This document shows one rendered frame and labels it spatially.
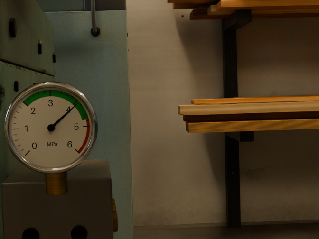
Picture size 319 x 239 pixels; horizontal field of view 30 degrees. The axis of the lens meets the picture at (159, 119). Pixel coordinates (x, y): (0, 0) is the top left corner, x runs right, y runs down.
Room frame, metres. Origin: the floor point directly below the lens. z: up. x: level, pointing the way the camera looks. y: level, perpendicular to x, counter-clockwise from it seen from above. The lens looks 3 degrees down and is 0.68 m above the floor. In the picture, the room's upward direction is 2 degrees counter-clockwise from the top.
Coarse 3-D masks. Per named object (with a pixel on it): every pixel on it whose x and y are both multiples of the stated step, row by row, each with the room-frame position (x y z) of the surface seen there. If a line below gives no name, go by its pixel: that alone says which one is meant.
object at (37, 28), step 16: (0, 0) 0.47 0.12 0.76; (16, 0) 0.56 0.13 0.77; (32, 0) 0.70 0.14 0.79; (0, 16) 0.46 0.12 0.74; (16, 16) 0.55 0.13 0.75; (32, 16) 0.69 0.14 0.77; (0, 32) 0.46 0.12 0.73; (16, 32) 0.52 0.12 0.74; (32, 32) 0.68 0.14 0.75; (48, 32) 0.92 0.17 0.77; (0, 48) 0.46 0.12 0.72; (16, 48) 0.54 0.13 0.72; (32, 48) 0.68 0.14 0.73; (48, 48) 0.90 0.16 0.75; (16, 64) 0.56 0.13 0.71; (32, 64) 0.67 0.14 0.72; (48, 64) 0.89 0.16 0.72
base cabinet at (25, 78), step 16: (0, 64) 0.46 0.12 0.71; (0, 80) 0.46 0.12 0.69; (16, 80) 0.53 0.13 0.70; (32, 80) 0.66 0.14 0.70; (48, 80) 0.88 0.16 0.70; (0, 96) 0.46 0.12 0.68; (0, 112) 0.46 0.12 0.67; (0, 128) 0.46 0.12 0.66; (0, 144) 0.46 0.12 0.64; (0, 160) 0.46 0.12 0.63; (16, 160) 0.51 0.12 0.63; (0, 176) 0.46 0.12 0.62; (0, 192) 0.46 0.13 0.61; (0, 208) 0.46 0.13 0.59; (0, 224) 0.46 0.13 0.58
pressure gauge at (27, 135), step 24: (24, 96) 0.40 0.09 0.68; (48, 96) 0.40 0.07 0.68; (72, 96) 0.41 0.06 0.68; (24, 120) 0.40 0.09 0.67; (48, 120) 0.40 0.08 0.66; (72, 120) 0.41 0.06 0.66; (96, 120) 0.40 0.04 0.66; (24, 144) 0.40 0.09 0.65; (48, 144) 0.40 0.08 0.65; (72, 144) 0.41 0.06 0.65; (48, 168) 0.40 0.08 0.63; (72, 168) 0.40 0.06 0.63; (48, 192) 0.42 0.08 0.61
